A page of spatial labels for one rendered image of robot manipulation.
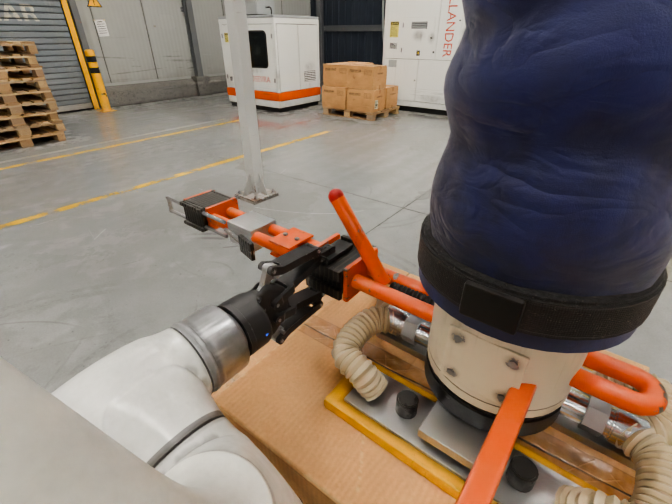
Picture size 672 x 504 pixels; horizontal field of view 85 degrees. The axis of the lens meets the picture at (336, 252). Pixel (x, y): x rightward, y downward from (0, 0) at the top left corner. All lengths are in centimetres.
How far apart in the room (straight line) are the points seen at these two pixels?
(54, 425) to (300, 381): 42
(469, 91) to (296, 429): 44
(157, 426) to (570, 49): 42
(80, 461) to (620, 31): 35
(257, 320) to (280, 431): 16
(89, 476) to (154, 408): 19
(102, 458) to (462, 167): 31
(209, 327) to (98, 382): 11
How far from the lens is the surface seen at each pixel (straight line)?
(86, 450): 21
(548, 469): 54
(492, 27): 33
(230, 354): 44
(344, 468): 51
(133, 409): 39
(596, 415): 53
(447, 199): 35
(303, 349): 63
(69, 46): 983
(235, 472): 34
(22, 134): 698
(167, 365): 41
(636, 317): 40
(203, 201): 80
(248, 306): 46
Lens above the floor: 139
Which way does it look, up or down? 31 degrees down
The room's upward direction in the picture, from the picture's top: straight up
